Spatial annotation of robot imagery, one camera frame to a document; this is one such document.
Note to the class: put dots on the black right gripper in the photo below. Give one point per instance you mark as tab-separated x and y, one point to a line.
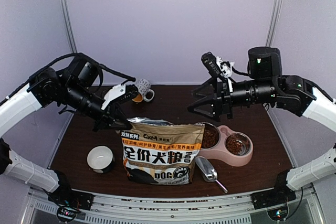
220	104

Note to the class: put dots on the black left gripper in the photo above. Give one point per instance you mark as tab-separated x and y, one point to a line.
107	120

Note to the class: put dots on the dog food bag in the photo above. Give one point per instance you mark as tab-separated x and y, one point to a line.
158	152

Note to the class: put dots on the metal food scoop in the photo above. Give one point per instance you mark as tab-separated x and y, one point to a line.
208	171

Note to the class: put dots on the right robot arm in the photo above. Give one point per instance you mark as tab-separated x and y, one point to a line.
267	85

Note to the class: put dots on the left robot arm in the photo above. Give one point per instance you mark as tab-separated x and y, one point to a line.
66	81

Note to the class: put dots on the brown dog food kibble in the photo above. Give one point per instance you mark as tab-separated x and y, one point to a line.
210	138

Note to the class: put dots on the pink double pet feeder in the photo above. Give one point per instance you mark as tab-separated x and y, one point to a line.
219	152

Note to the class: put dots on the large steel feeder bowl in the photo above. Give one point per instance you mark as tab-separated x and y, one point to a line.
208	125

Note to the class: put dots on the white ceramic bowl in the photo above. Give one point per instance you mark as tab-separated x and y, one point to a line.
101	159

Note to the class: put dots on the small steel feeder bowl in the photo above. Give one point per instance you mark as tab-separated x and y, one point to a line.
238	144

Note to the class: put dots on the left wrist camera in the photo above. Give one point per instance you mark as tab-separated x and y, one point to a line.
119	93

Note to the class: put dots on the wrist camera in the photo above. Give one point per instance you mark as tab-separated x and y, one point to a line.
217	68
119	93

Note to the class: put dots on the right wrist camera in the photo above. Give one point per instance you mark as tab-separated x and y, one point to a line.
217	68

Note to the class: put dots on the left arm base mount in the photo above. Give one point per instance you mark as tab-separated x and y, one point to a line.
69	202

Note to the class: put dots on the aluminium front rail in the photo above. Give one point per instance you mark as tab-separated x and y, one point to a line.
231	208

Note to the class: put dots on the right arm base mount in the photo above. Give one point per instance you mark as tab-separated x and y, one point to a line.
275	200

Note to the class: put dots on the right aluminium frame post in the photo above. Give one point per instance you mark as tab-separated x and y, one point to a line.
273	22

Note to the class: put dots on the aluminium frame post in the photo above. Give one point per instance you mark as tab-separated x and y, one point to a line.
273	22
68	26

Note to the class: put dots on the left aluminium frame post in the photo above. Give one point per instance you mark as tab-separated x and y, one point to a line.
68	26

